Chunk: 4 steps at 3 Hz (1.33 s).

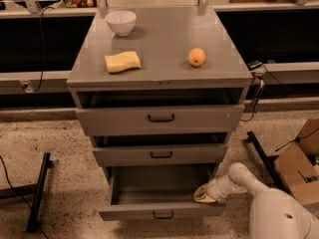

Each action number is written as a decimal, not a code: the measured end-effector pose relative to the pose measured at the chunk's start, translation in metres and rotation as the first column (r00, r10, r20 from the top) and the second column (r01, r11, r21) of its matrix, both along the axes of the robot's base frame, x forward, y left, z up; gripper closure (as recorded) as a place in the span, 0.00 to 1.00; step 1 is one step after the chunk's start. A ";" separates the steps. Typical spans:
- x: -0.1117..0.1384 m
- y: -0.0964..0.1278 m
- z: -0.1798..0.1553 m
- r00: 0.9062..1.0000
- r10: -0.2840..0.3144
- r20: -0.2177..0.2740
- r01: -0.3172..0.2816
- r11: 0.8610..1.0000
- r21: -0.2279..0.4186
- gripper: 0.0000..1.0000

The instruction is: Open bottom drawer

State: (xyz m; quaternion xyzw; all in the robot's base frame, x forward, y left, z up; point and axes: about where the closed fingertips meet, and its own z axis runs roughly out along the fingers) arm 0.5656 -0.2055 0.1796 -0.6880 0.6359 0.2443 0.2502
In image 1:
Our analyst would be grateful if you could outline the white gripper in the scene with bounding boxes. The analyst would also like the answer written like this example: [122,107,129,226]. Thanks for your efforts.
[193,178,227,204]

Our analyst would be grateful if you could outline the grey bottom drawer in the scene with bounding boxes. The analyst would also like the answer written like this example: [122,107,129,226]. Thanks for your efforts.
[100,163,225,221]

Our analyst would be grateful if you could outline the grey drawer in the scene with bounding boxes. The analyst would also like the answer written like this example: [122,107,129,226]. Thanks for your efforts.
[77,105,243,136]
[93,143,228,166]
[100,163,225,221]

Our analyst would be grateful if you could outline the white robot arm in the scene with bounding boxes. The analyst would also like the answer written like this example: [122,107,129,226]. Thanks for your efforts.
[193,162,319,239]

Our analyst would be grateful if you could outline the grey middle drawer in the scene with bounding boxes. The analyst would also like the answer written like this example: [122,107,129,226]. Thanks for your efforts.
[93,143,228,166]

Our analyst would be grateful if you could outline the grey top drawer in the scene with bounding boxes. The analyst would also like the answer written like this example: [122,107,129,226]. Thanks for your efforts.
[77,105,243,136]

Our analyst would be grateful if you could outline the grey drawer cabinet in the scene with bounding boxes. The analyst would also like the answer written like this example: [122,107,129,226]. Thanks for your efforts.
[66,5,254,184]

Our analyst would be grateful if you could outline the black stand leg right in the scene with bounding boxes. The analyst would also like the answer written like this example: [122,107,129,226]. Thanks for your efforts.
[246,131,289,193]

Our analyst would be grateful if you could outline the black stand leg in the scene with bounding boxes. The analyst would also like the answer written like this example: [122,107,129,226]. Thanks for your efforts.
[0,152,54,233]
[246,131,289,193]

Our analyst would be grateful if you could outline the cardboard box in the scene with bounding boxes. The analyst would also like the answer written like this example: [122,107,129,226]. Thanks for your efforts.
[274,119,319,209]

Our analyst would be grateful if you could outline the orange fruit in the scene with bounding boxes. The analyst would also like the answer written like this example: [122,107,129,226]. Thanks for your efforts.
[188,48,205,67]

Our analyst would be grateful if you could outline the yellow sponge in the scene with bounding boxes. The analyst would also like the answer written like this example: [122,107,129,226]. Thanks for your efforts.
[105,51,141,74]

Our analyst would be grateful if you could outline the black stand leg left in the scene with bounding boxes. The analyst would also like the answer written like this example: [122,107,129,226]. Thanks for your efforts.
[0,152,54,233]

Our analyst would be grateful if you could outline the white bowl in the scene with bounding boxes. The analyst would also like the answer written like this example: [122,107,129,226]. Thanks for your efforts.
[105,11,137,36]

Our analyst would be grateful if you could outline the black cable right of cabinet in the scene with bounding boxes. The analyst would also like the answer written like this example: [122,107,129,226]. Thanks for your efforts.
[240,60,290,123]

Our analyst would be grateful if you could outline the black cable left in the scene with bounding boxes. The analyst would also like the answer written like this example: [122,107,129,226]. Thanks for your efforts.
[0,154,51,239]

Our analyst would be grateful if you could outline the black cable on wall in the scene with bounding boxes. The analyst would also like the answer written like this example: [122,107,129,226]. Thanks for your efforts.
[21,5,56,94]

